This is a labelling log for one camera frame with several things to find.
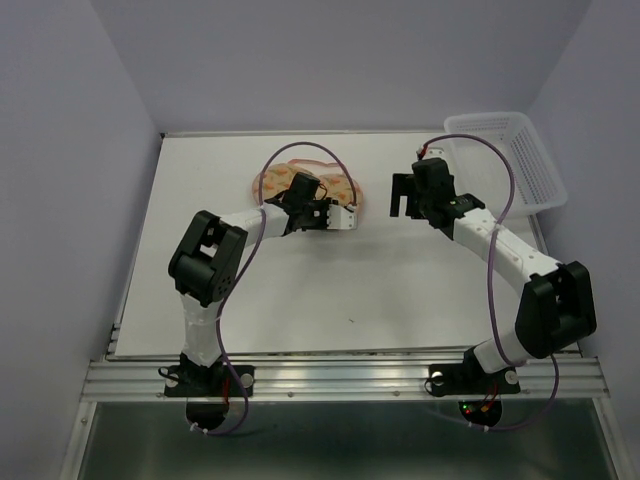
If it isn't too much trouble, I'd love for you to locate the pink patterned laundry bag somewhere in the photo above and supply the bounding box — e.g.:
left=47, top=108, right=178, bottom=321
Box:
left=263, top=158, right=364, bottom=212

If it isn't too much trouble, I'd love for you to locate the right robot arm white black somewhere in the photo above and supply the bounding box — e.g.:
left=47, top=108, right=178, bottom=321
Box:
left=390, top=158, right=597, bottom=397

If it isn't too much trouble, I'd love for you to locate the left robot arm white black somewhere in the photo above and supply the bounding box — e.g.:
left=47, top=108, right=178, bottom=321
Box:
left=158, top=173, right=340, bottom=398

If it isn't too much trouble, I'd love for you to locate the white plastic basket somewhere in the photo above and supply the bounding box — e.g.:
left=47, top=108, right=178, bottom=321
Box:
left=444, top=112, right=568, bottom=218

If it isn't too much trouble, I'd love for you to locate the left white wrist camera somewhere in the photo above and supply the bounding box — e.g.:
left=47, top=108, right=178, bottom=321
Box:
left=327, top=203, right=358, bottom=231

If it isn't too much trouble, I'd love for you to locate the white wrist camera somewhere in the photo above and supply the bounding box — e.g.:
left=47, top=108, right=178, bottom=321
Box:
left=327, top=203, right=358, bottom=231
left=416, top=146, right=446, bottom=161

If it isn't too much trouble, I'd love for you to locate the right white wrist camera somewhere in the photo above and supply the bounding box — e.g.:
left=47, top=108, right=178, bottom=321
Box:
left=416, top=146, right=446, bottom=161

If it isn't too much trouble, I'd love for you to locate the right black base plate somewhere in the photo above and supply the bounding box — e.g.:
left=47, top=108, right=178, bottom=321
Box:
left=424, top=364, right=521, bottom=398

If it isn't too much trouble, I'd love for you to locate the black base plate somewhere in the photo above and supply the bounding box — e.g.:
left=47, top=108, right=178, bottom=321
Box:
left=424, top=364, right=521, bottom=398
left=158, top=363, right=243, bottom=399

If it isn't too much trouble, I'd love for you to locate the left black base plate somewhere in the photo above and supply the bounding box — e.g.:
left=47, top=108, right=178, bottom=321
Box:
left=158, top=363, right=243, bottom=399

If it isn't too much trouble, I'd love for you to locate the aluminium mounting rail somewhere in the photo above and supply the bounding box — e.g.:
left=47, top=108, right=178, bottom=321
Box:
left=80, top=354, right=610, bottom=403

